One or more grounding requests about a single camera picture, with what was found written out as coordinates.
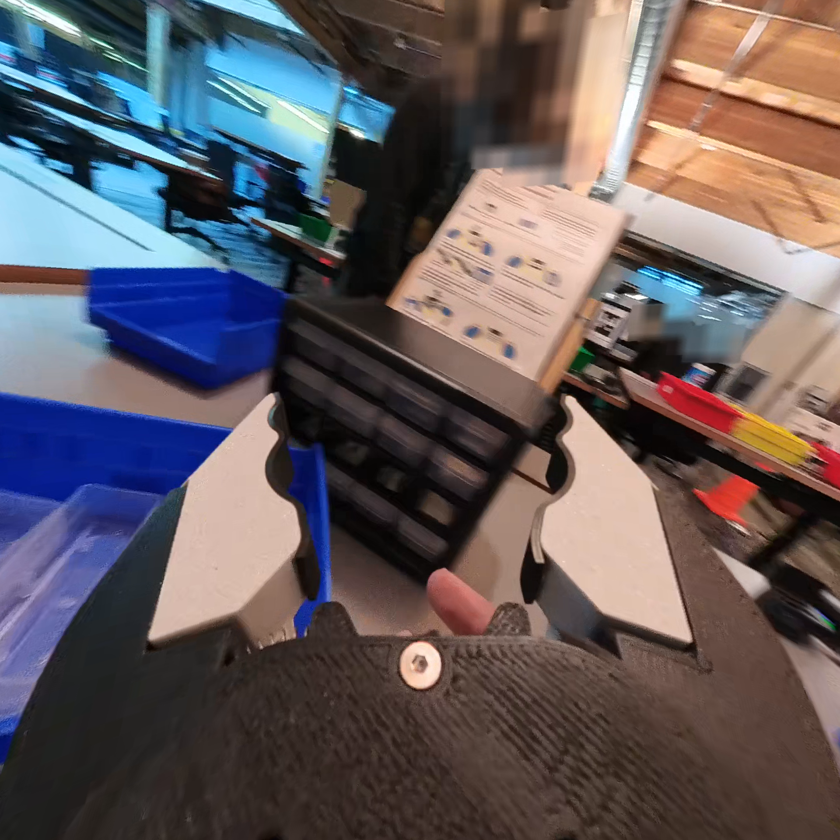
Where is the wooden work table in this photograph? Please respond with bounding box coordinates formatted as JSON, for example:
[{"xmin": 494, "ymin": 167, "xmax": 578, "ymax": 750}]
[{"xmin": 564, "ymin": 367, "xmax": 840, "ymax": 572}]

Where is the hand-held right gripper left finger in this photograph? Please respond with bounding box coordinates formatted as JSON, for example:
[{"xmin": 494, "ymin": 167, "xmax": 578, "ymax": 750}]
[{"xmin": 147, "ymin": 392, "xmax": 324, "ymax": 651}]

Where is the white long table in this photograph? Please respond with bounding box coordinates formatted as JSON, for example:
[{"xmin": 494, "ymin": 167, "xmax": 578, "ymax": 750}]
[{"xmin": 0, "ymin": 141, "xmax": 227, "ymax": 270}]

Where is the printed instruction sheet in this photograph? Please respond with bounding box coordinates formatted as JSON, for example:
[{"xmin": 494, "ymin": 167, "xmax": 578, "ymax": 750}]
[{"xmin": 386, "ymin": 167, "xmax": 631, "ymax": 365}]

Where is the yellow plastic bin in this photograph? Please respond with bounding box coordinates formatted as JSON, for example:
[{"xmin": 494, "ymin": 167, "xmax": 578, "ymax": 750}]
[{"xmin": 728, "ymin": 403, "xmax": 818, "ymax": 467}]

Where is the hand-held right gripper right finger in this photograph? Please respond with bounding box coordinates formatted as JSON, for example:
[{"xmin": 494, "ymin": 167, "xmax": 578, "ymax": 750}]
[{"xmin": 520, "ymin": 394, "xmax": 695, "ymax": 651}]

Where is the blue bin with clear drawers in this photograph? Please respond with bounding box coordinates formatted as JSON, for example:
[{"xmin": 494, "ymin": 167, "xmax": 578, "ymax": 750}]
[{"xmin": 0, "ymin": 392, "xmax": 332, "ymax": 756}]

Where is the black small-parts drawer cabinet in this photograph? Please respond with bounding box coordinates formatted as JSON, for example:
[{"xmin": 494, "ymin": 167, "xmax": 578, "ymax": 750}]
[{"xmin": 272, "ymin": 297, "xmax": 559, "ymax": 585}]

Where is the clear plastic drawer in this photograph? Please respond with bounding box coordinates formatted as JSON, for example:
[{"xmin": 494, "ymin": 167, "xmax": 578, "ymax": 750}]
[
  {"xmin": 0, "ymin": 489, "xmax": 73, "ymax": 559},
  {"xmin": 13, "ymin": 484, "xmax": 168, "ymax": 713}
]

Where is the person's right hand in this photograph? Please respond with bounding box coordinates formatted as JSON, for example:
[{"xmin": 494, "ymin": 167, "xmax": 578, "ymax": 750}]
[{"xmin": 427, "ymin": 569, "xmax": 497, "ymax": 636}]

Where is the silver ventilation duct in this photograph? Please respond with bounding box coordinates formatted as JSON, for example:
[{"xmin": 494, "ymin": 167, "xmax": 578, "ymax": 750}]
[{"xmin": 589, "ymin": 0, "xmax": 688, "ymax": 199}]

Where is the large glass window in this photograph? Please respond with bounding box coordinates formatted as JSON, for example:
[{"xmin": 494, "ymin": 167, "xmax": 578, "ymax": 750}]
[{"xmin": 604, "ymin": 252, "xmax": 788, "ymax": 368}]

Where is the orange traffic cone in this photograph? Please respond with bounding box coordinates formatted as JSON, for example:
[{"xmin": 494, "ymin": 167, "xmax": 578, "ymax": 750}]
[{"xmin": 692, "ymin": 474, "xmax": 759, "ymax": 526}]

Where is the wooden sheet stand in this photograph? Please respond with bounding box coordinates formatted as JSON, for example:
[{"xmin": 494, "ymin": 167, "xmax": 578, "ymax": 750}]
[{"xmin": 538, "ymin": 298, "xmax": 601, "ymax": 395}]

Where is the black device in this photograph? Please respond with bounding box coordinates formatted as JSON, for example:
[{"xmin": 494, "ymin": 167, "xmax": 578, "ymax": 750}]
[{"xmin": 761, "ymin": 571, "xmax": 840, "ymax": 647}]

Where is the blue plastic bin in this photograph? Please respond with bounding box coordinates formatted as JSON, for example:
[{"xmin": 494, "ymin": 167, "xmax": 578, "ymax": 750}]
[{"xmin": 87, "ymin": 266, "xmax": 290, "ymax": 389}]

